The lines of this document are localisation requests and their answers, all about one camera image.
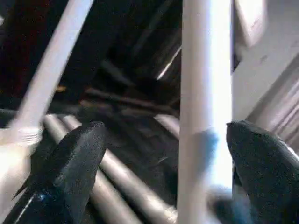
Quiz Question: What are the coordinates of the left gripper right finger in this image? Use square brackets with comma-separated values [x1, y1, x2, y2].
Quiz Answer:
[226, 120, 299, 224]

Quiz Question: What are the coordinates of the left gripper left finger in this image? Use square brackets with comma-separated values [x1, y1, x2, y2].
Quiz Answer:
[4, 120, 107, 224]

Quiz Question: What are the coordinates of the metal rod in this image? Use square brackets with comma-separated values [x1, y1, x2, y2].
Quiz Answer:
[85, 88, 179, 115]

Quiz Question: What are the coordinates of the striped window blind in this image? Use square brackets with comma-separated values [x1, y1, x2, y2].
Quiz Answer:
[245, 70, 299, 147]

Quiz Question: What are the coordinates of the black backdrop cloth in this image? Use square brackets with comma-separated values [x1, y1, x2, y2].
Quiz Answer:
[0, 0, 183, 98]

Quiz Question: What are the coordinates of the black plastic sheet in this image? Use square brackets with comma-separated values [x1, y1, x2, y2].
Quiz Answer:
[0, 102, 182, 224]

